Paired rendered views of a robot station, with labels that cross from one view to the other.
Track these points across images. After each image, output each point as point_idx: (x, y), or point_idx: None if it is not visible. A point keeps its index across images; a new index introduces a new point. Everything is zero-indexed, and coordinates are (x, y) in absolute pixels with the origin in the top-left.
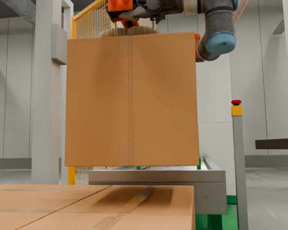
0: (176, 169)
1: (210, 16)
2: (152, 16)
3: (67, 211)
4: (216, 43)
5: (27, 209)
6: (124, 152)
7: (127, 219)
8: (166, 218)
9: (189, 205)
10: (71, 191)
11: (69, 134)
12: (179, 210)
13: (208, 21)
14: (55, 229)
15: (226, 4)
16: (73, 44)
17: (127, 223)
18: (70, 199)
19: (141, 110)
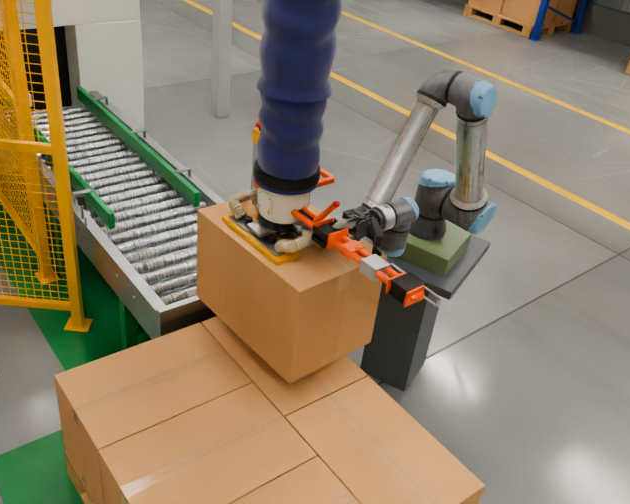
0: None
1: (397, 237)
2: None
3: (292, 410)
4: (395, 256)
5: (257, 423)
6: (330, 355)
7: (346, 401)
8: (362, 388)
9: (345, 356)
10: (200, 363)
11: (294, 362)
12: (351, 369)
13: (393, 239)
14: (334, 437)
15: (409, 227)
16: (304, 294)
17: (354, 406)
18: (243, 385)
19: (344, 324)
